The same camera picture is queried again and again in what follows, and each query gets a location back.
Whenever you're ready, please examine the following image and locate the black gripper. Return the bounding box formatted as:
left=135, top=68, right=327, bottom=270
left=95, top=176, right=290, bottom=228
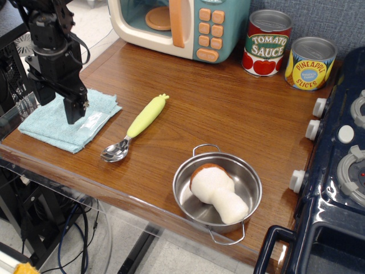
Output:
left=26, top=34, right=89, bottom=124

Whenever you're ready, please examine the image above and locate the light blue towel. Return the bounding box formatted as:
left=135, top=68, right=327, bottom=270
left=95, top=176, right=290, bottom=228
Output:
left=18, top=89, right=122, bottom=154

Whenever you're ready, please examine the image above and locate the green handled metal spoon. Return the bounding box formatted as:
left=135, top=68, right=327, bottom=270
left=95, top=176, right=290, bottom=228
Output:
left=100, top=94, right=169, bottom=163

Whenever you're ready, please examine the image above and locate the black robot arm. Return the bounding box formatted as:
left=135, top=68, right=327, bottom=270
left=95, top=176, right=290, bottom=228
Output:
left=11, top=1, right=89, bottom=124

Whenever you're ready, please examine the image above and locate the clear acrylic table guard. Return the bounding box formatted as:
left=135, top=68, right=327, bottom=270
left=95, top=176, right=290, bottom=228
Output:
left=0, top=14, right=257, bottom=255

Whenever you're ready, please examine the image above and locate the toy microwave oven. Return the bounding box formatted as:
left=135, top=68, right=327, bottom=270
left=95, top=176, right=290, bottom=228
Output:
left=108, top=1, right=251, bottom=63

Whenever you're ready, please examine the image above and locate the white plush mushroom toy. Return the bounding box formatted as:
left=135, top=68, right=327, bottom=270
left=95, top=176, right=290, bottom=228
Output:
left=189, top=163, right=249, bottom=225

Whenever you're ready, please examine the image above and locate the yellow object at corner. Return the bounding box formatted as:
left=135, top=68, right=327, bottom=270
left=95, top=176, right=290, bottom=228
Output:
left=13, top=263, right=39, bottom=274

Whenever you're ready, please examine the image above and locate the black table leg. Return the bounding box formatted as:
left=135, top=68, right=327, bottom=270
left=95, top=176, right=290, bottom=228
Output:
left=117, top=231, right=159, bottom=274

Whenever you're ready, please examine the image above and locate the stainless steel pot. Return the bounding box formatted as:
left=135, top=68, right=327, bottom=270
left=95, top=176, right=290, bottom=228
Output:
left=172, top=144, right=262, bottom=245

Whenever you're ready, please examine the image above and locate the tomato sauce can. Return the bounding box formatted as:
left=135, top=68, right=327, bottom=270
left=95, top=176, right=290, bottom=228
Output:
left=242, top=9, right=293, bottom=76

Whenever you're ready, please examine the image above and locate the white stove knob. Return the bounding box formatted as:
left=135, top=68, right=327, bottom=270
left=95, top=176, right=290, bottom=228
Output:
left=289, top=170, right=306, bottom=194
left=305, top=120, right=321, bottom=141
left=312, top=98, right=327, bottom=118

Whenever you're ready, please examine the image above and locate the pineapple slices can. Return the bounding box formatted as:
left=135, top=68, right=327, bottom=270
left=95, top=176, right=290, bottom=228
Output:
left=285, top=37, right=338, bottom=91

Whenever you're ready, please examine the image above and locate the dark blue toy stove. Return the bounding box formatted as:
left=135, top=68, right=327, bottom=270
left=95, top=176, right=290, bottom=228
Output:
left=254, top=47, right=364, bottom=273

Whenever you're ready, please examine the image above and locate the black desk frame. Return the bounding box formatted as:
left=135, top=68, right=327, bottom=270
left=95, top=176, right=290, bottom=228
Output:
left=0, top=0, right=86, bottom=269

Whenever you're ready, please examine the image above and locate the blue cable under table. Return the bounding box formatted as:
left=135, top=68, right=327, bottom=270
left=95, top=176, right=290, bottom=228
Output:
left=58, top=204, right=89, bottom=269

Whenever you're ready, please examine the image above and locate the black cable under table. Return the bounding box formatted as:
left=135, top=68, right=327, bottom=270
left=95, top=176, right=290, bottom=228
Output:
left=39, top=196, right=100, bottom=274

